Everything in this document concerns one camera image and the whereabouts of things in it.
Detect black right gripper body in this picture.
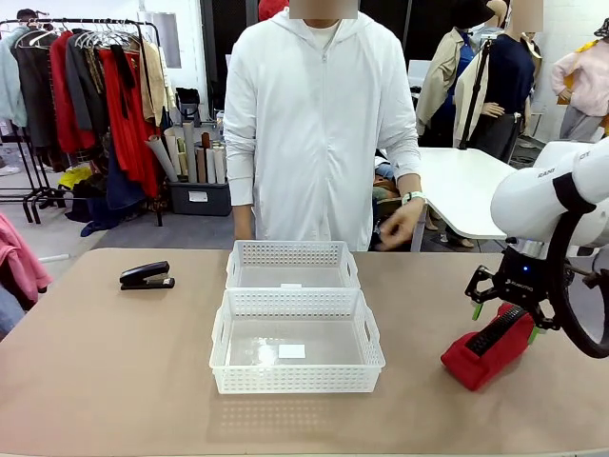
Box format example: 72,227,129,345
494,247,554,314

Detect red campus pencil case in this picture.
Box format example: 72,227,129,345
440,302,537,392

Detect person's left forearm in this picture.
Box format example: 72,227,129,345
395,171,424,197

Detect person's right forearm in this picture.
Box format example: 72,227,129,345
223,118,256,209

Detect person's left hand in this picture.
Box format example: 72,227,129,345
379,203,424,251

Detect person's right hand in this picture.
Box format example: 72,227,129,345
233,205,254,242

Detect white table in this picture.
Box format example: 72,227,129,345
417,146,520,241

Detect black tripod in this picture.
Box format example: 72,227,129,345
457,38,494,151

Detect white perforated plastic basket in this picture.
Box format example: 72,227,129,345
207,287,386,395
225,240,362,290

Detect mannequin with pink sweater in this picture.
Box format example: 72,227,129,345
550,18,609,144

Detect mannequin with beige trench coat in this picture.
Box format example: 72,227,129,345
414,26,480,147

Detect person in white hoodie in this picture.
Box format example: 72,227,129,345
222,0,425,252

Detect white paper roll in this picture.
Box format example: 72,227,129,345
211,145,227,185

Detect grey storage bin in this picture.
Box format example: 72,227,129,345
168,180,234,218

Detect brown paper roll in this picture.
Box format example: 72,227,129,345
199,131,214,185

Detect tall grey paper roll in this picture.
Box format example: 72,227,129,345
182,120,199,185

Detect black stapler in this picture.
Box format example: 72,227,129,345
118,260,176,291

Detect black chair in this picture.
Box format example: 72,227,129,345
174,87,204,129

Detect dark blue cloth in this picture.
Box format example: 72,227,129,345
79,142,148,238

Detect beige garment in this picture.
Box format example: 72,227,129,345
137,40,177,129

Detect red dress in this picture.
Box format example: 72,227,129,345
97,47,161,199

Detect black clothes rack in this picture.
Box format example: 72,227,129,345
0,17,166,228

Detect yellow cloth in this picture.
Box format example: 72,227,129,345
57,165,96,190

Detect grey jacket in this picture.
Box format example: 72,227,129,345
65,32,108,134

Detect pink garment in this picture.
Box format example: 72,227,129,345
0,212,54,310

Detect red coat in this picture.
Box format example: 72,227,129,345
49,30,99,154

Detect blue jeans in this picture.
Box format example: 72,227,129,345
0,284,26,337

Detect dark grey coat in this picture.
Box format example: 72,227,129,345
11,40,61,149

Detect light blue garment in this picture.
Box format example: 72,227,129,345
0,26,29,129

